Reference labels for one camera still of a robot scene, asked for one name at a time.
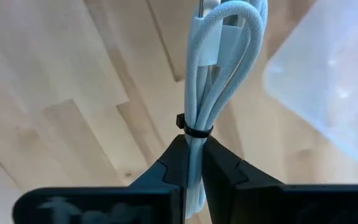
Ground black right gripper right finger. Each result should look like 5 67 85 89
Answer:
201 136 358 224

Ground clear plastic container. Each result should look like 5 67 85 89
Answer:
262 0 358 177

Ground short grey cable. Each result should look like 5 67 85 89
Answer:
176 0 269 220

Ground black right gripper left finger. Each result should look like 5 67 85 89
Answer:
12 134 189 224

